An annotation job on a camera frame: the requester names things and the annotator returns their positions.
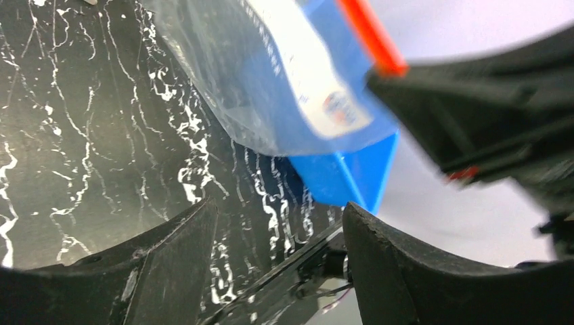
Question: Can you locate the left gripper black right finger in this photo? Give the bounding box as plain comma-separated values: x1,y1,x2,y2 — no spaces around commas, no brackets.
343,202,573,324

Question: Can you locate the aluminium front rail frame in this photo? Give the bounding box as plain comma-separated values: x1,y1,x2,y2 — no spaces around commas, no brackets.
201,220,353,324

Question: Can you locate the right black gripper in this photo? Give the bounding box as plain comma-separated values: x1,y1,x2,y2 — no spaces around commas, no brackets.
368,27,573,258

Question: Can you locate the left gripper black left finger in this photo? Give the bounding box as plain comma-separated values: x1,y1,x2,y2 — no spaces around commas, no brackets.
1,199,218,324

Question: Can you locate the blue plastic bin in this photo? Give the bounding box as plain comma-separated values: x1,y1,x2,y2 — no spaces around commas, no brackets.
286,0,401,215

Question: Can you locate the clear zip bag orange zipper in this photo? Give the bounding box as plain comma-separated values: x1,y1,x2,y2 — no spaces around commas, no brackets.
142,1,398,156

